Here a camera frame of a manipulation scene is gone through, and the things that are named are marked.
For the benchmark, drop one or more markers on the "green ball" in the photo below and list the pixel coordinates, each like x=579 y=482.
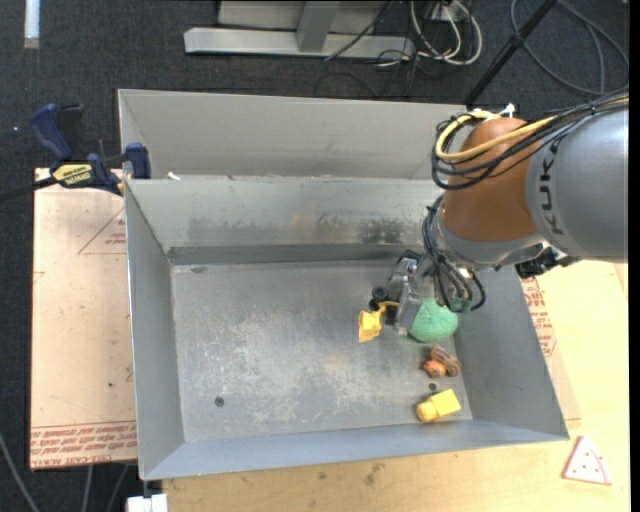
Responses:
x=436 y=323

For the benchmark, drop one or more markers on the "yellow toy vehicle black wheels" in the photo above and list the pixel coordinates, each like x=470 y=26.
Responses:
x=369 y=326

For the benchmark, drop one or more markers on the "orange and brown small toy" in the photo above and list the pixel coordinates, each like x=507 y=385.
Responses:
x=440 y=365

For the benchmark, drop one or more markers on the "yellow toy block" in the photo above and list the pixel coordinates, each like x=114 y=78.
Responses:
x=440 y=405

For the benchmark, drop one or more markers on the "grey metal bin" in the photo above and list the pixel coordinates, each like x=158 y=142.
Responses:
x=280 y=350

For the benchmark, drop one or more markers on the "brown cardboard board red print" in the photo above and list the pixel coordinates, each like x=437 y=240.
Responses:
x=80 y=310

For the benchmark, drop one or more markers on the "black cylinder on white bracket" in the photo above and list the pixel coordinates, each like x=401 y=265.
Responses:
x=534 y=264

